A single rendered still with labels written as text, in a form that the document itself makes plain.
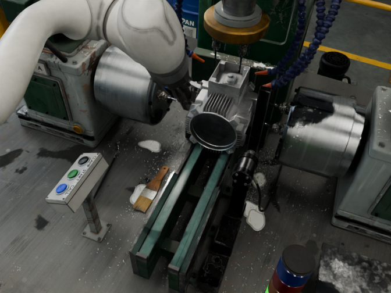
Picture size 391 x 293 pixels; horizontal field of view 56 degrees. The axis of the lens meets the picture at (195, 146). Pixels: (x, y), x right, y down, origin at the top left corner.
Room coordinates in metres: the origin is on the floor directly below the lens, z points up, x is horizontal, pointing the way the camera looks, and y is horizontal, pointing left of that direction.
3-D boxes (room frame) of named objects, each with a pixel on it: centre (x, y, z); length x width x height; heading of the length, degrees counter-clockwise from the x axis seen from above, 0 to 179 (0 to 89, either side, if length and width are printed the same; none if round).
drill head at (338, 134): (0.81, -0.40, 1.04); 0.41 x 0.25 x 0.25; 71
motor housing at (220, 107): (0.92, -0.08, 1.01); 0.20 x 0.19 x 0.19; 161
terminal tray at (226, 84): (0.96, -0.10, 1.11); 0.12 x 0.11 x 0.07; 161
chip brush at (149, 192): (0.76, 0.14, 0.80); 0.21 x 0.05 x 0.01; 159
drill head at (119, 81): (1.03, 0.25, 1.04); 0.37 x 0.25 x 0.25; 71
